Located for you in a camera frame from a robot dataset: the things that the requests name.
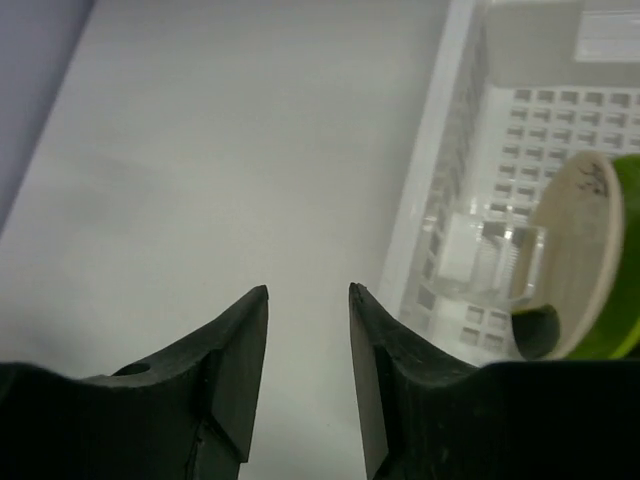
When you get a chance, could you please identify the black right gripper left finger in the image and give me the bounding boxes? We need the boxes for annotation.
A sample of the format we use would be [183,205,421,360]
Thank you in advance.
[1,286,268,479]

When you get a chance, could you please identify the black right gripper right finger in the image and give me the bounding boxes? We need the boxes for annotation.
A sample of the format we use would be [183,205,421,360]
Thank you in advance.
[349,283,639,479]

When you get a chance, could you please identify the green plate with floral inside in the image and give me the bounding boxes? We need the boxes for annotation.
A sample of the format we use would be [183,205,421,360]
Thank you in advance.
[511,151,639,360]

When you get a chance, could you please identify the white plastic dish rack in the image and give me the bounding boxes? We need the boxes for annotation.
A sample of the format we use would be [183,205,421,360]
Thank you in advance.
[378,1,639,366]

